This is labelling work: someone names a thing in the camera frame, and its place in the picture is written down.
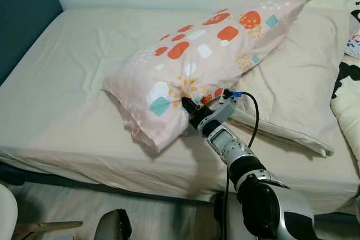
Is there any white printed cushion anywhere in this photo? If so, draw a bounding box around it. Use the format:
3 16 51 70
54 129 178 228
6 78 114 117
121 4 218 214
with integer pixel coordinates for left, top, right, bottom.
344 1 360 58

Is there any black and white cow plush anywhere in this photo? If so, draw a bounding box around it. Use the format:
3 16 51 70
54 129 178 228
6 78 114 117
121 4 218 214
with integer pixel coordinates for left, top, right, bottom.
331 62 360 169

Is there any dark bed frame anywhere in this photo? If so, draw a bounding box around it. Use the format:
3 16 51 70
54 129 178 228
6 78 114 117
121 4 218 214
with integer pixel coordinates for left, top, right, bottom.
0 161 360 225

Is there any cream plain pillow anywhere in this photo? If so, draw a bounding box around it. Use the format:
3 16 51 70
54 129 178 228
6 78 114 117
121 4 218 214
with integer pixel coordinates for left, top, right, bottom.
224 5 353 157

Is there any bed with cream sheet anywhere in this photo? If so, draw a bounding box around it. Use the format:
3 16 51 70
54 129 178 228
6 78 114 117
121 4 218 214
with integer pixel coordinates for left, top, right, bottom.
0 6 360 216

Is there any teal blue headboard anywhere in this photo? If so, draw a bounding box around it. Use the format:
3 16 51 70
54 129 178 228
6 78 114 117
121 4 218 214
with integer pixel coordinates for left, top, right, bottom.
0 0 64 87

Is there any white chair with wooden legs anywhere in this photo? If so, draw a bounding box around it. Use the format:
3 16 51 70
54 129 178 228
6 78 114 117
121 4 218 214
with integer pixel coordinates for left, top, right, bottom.
0 183 83 240

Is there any pink patterned pillow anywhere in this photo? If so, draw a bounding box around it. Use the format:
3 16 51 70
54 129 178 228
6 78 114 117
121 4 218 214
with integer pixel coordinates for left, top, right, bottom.
101 0 316 154

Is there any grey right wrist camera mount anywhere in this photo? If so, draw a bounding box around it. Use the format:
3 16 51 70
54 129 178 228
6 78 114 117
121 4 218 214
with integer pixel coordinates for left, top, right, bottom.
200 90 241 137

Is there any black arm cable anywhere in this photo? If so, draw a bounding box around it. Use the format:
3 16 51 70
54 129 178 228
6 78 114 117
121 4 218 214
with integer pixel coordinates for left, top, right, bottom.
224 89 260 240

